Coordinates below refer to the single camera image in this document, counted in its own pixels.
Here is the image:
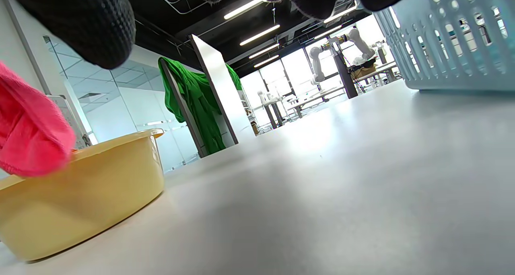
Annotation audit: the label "person's right hand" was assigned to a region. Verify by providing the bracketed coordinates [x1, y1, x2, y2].
[0, 0, 415, 70]

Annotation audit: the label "pink square towel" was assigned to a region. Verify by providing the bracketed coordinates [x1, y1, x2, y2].
[0, 61, 76, 177]

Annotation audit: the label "whiteboard on rolling stand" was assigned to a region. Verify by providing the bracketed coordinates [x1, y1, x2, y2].
[46, 94, 92, 150]

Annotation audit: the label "green cloth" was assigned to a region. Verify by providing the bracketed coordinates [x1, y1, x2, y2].
[158, 57, 243, 155]

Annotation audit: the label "white partition board on wheels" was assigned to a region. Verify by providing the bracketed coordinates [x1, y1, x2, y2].
[189, 35, 257, 146]

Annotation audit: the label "yellow plastic basin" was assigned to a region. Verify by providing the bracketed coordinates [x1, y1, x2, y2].
[0, 128, 165, 263]

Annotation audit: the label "ceiling light strips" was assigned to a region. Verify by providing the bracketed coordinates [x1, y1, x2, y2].
[224, 0, 358, 68]

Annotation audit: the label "small white desktop robot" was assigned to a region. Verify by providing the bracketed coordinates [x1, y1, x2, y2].
[257, 91, 284, 106]

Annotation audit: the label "white office table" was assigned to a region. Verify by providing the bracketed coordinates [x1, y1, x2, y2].
[288, 86, 346, 119]
[354, 61, 403, 88]

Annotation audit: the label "grey robot stand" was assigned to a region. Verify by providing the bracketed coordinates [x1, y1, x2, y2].
[329, 37, 359, 99]

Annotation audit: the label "light blue plastic basket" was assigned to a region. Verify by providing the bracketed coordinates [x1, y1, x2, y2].
[374, 0, 515, 93]

